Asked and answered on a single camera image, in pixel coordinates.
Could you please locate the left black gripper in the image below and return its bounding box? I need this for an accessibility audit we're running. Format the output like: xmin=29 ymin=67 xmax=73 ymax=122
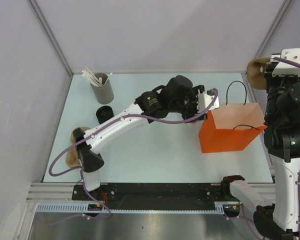
xmin=169 ymin=85 xmax=208 ymax=123

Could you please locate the brown pulp cup carrier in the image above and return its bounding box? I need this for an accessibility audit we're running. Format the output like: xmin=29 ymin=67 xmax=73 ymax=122
xmin=246 ymin=57 xmax=270 ymax=90

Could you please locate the orange paper bag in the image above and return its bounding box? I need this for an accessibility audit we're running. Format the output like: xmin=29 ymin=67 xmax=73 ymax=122
xmin=198 ymin=89 xmax=266 ymax=154

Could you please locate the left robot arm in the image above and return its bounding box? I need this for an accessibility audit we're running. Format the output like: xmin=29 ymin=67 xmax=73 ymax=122
xmin=72 ymin=75 xmax=214 ymax=200

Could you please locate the stack of black lids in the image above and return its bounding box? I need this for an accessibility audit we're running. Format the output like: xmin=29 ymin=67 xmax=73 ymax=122
xmin=95 ymin=105 xmax=114 ymax=125

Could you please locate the grey cylindrical straw holder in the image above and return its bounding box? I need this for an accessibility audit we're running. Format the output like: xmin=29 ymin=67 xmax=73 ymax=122
xmin=90 ymin=72 xmax=114 ymax=105

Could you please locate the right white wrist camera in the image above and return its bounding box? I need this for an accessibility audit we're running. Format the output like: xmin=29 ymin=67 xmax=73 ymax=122
xmin=270 ymin=48 xmax=300 ymax=77

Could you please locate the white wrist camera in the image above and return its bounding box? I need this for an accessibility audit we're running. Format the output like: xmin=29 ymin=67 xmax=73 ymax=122
xmin=270 ymin=48 xmax=300 ymax=77
xmin=197 ymin=88 xmax=220 ymax=113

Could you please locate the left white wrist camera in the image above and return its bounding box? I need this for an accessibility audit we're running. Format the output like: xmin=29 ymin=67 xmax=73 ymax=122
xmin=197 ymin=88 xmax=220 ymax=113

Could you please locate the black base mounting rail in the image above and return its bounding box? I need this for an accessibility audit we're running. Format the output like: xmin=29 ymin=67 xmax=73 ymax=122
xmin=72 ymin=182 xmax=251 ymax=210

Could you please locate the white slotted cable duct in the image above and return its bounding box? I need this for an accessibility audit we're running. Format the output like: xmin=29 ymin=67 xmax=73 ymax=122
xmin=35 ymin=202 xmax=241 ymax=215

